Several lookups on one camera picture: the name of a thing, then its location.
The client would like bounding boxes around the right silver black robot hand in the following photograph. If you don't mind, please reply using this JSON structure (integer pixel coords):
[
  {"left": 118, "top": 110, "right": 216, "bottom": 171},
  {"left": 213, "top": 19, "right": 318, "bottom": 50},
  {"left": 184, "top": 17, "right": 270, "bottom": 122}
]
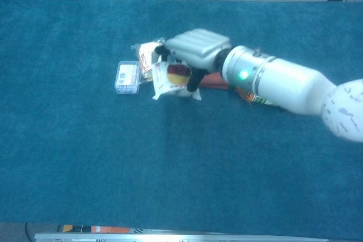
[{"left": 154, "top": 28, "right": 231, "bottom": 92}]

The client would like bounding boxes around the brown cloth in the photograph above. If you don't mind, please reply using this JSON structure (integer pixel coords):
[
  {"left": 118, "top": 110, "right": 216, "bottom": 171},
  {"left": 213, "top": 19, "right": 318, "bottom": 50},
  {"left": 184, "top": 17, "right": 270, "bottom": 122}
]
[{"left": 198, "top": 72, "right": 236, "bottom": 90}]

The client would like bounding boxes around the white snack packet fruit print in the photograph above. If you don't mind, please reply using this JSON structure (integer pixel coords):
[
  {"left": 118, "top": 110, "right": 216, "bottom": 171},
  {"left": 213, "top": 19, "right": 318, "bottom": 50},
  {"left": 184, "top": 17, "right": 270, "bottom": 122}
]
[{"left": 151, "top": 60, "right": 202, "bottom": 101}]

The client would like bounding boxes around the clear bread slices pack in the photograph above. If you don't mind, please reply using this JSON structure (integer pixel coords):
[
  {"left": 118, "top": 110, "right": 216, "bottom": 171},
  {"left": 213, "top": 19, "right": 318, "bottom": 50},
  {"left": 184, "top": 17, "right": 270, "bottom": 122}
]
[{"left": 130, "top": 37, "right": 171, "bottom": 84}]

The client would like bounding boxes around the amber tea bottle white label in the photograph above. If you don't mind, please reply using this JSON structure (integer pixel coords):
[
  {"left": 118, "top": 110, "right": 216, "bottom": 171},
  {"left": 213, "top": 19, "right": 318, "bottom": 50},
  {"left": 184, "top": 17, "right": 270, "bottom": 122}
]
[{"left": 235, "top": 86, "right": 284, "bottom": 111}]

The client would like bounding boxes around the clear plastic box with label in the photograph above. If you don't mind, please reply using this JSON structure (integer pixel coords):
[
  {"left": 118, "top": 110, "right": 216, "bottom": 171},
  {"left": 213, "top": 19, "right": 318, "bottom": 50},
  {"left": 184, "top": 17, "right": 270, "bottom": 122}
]
[{"left": 114, "top": 60, "right": 141, "bottom": 95}]

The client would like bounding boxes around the blue carpet table cover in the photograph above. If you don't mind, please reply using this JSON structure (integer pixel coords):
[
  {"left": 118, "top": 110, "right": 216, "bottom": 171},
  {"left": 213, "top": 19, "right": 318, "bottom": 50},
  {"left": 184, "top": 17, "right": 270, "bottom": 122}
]
[{"left": 0, "top": 0, "right": 363, "bottom": 240}]

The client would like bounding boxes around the orange black floor device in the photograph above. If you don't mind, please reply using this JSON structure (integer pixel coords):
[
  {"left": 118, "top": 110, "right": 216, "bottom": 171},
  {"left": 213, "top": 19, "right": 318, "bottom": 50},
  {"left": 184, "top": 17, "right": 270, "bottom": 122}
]
[{"left": 73, "top": 224, "right": 131, "bottom": 233}]

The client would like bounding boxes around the aluminium profile rail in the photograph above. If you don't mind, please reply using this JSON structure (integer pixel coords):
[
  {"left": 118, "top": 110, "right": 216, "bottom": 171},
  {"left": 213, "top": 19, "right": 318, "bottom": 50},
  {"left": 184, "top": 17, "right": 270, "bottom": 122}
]
[{"left": 34, "top": 232, "right": 330, "bottom": 242}]

